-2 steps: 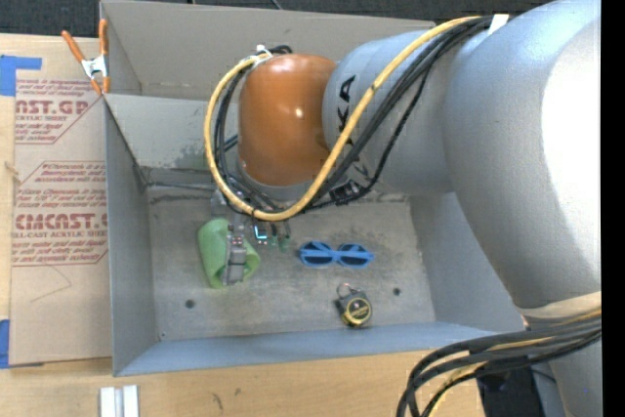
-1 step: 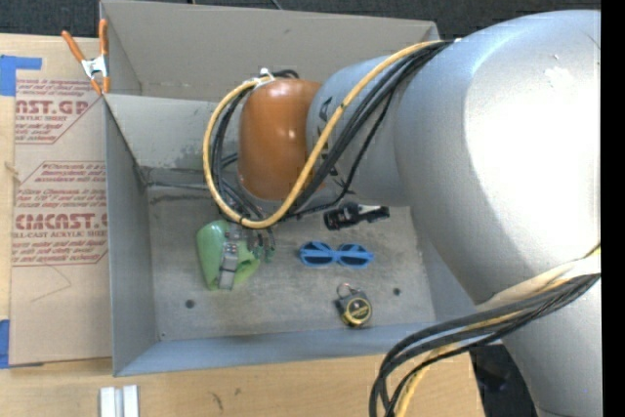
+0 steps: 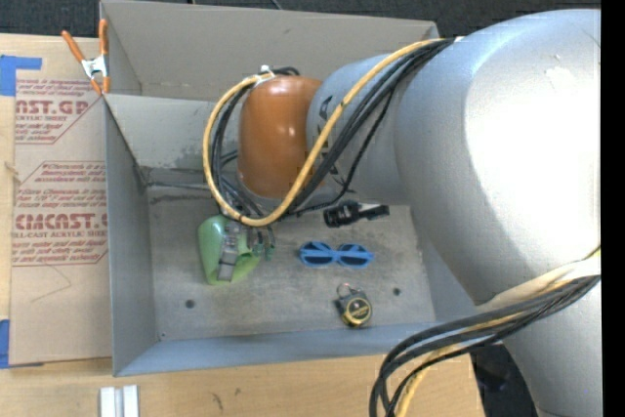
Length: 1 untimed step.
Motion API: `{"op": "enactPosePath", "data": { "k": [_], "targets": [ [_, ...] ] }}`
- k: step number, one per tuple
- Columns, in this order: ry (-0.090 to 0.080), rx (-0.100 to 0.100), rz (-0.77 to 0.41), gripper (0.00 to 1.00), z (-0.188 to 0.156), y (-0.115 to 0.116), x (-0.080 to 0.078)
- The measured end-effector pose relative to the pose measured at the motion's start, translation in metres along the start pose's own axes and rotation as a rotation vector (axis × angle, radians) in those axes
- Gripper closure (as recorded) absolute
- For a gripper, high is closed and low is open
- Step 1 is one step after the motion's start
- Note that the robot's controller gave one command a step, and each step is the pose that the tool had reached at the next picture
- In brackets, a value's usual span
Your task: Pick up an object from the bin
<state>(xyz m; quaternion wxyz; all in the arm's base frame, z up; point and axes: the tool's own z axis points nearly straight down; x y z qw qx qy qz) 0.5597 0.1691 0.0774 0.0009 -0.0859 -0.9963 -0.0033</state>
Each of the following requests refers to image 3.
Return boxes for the light green toy fruit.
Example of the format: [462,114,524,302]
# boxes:
[196,215,263,287]

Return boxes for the grey metal bin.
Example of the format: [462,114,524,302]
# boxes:
[98,0,479,378]

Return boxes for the blue sunglasses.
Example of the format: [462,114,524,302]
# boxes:
[298,240,376,271]

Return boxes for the black and yellow tape measure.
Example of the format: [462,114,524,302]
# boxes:
[333,282,374,330]

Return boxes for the brown cardboard board red print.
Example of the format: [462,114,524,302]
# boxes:
[0,32,114,370]

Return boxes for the black cylinder on white bracket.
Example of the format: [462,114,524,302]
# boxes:
[322,199,391,229]

